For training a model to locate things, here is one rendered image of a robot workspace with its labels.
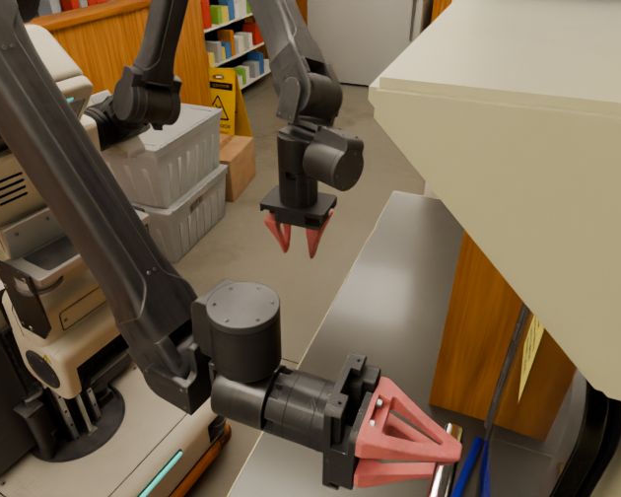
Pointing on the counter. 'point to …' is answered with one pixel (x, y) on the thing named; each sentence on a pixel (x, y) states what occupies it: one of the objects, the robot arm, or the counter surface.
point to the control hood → (538, 160)
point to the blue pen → (467, 467)
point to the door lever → (445, 471)
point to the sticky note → (530, 350)
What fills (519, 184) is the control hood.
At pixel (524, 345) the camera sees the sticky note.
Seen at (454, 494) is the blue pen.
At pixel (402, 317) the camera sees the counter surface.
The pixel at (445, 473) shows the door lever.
